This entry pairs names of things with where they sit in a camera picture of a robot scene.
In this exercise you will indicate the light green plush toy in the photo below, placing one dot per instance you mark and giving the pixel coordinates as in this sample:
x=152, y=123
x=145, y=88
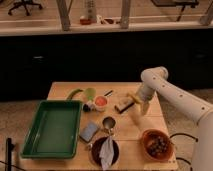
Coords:
x=89, y=93

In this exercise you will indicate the grey cloth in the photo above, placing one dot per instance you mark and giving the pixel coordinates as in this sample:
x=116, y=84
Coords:
x=107, y=153

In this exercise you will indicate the red bowl on shelf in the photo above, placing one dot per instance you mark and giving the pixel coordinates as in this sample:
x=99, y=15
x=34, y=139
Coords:
x=84, y=21

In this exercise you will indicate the yellow banana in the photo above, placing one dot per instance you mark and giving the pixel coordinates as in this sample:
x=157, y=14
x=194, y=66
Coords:
x=132, y=96

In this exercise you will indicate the small dark toy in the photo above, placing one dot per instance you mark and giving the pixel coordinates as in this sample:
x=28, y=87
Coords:
x=88, y=106

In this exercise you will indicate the blue grey sponge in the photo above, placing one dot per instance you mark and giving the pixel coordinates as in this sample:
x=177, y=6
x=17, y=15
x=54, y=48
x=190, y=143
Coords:
x=89, y=131

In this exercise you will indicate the black marker pen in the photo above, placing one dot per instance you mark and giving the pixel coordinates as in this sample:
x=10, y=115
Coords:
x=108, y=93

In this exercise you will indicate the orange bowl with nuts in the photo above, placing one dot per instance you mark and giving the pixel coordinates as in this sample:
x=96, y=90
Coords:
x=156, y=145

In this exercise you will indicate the dark brown plate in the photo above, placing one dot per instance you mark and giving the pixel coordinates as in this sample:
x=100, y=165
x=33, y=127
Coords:
x=96, y=148

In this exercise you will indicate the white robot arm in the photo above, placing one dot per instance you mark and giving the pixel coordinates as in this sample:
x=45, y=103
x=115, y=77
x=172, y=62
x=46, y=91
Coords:
x=197, y=109

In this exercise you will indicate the green plastic tray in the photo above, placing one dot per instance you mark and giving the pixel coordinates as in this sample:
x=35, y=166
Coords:
x=54, y=130

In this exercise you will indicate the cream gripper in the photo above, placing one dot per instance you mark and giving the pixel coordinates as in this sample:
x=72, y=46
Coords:
x=144, y=105

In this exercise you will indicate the black office chair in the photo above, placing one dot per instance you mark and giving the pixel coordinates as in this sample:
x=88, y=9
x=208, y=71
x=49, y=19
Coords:
x=24, y=3

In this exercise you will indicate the black stand post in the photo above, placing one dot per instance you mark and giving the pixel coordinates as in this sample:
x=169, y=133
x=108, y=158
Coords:
x=8, y=156

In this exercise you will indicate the metal cup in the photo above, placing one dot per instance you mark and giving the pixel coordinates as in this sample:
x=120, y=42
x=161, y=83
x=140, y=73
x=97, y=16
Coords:
x=108, y=123

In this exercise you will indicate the white cup with orange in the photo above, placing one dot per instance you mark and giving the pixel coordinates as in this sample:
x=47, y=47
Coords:
x=100, y=103

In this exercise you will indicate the green cucumber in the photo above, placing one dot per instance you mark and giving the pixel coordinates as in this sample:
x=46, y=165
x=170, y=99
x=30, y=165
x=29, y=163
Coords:
x=73, y=93

